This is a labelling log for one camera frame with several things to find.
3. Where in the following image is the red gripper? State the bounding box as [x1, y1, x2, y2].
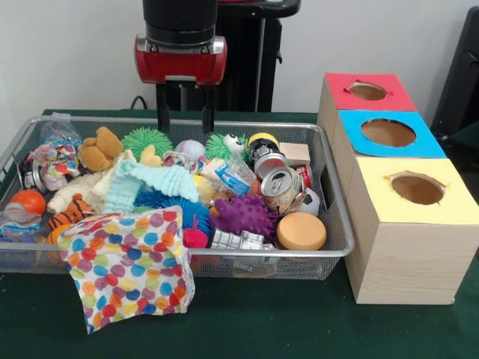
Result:
[134, 36, 228, 134]

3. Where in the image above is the polka dot cloth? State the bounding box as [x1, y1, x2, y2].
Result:
[58, 205, 196, 335]

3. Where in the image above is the shallow mesh bin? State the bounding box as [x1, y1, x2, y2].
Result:
[0, 114, 356, 280]

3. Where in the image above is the wooden box with three holes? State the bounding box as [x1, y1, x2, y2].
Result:
[317, 72, 479, 306]

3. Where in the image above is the white baseball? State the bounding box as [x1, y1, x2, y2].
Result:
[174, 139, 207, 162]

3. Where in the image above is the green spiky toy with eyes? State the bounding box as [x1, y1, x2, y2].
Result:
[204, 133, 251, 164]

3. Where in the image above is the green spiky ball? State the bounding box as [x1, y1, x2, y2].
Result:
[121, 126, 174, 156]

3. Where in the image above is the brown teddy bear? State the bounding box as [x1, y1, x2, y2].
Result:
[77, 126, 124, 172]

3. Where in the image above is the light blue knitted cloth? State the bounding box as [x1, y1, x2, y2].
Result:
[101, 163, 200, 215]

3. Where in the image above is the blue spiky ball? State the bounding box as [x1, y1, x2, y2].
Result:
[133, 188, 210, 248]

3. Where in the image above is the purple spiky ball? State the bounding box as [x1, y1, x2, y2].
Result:
[209, 194, 278, 239]

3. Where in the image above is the crushed drink can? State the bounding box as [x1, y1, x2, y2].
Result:
[260, 166, 306, 214]

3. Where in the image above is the orange round sponge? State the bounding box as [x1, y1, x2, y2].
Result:
[275, 212, 328, 251]

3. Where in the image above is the orange ball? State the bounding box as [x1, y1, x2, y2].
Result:
[10, 189, 47, 216]

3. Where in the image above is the dark green side tablecloth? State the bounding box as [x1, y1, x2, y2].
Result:
[447, 119, 479, 154]

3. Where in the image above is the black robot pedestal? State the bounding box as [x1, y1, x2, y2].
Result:
[164, 0, 302, 113]

